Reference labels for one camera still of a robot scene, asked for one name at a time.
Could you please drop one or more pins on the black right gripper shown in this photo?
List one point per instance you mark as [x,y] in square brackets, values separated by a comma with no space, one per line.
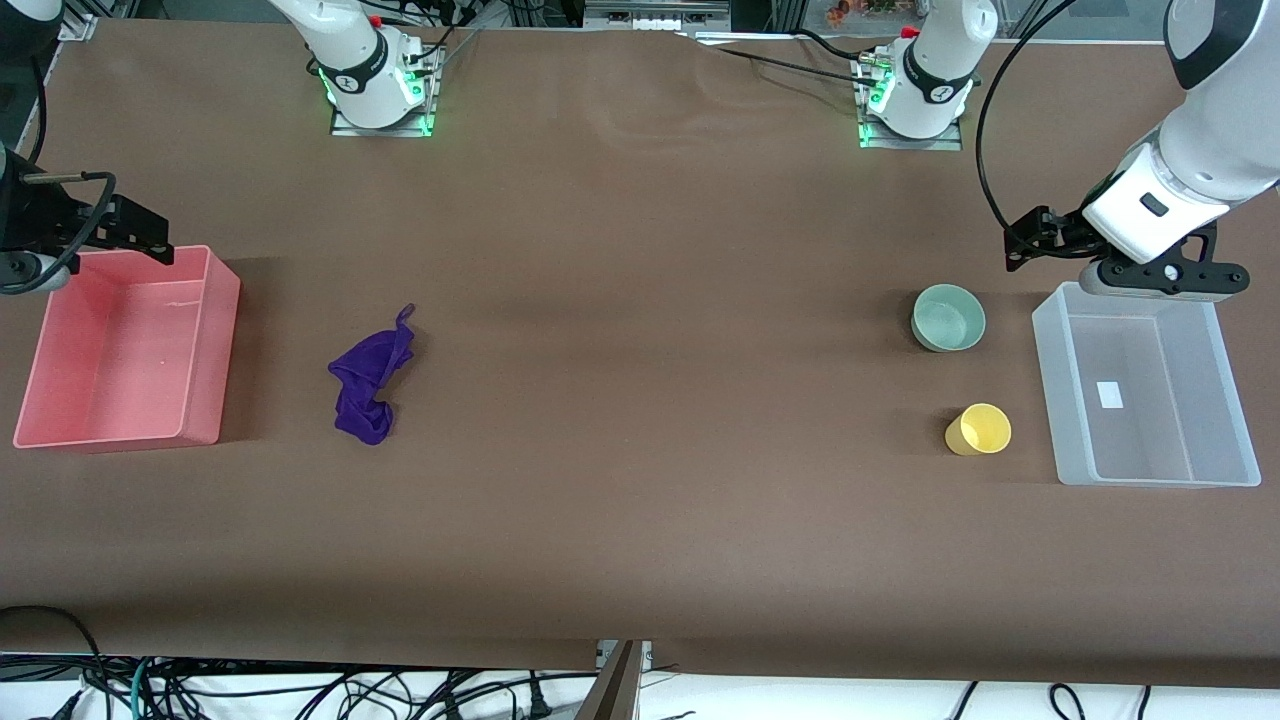
[35,217]

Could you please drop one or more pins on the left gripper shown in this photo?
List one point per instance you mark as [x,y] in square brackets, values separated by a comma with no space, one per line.
[1062,231]

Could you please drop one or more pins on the mint green bowl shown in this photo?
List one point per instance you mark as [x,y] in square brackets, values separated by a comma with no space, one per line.
[947,319]

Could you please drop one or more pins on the yellow plastic cup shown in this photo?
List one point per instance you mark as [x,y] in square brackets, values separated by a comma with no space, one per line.
[980,430]

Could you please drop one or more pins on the purple cloth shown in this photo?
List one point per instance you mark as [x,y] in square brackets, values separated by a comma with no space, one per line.
[368,385]

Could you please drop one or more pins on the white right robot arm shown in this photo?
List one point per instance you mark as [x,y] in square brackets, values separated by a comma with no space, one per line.
[355,60]

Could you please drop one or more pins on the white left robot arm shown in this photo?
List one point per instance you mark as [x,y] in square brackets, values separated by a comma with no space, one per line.
[1225,120]

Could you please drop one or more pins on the pink plastic bin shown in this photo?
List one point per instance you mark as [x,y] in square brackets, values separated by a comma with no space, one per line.
[120,350]

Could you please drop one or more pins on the white label in bin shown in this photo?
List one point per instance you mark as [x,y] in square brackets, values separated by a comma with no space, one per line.
[1110,395]

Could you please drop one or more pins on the clear plastic bin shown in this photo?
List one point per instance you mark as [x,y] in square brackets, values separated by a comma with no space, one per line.
[1145,390]

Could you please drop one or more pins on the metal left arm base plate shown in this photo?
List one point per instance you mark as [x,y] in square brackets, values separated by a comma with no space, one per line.
[910,140]

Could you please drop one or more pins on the aluminium frame profile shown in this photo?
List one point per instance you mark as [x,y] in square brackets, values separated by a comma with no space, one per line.
[78,28]

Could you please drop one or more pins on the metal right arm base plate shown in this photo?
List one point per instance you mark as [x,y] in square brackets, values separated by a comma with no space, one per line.
[380,128]

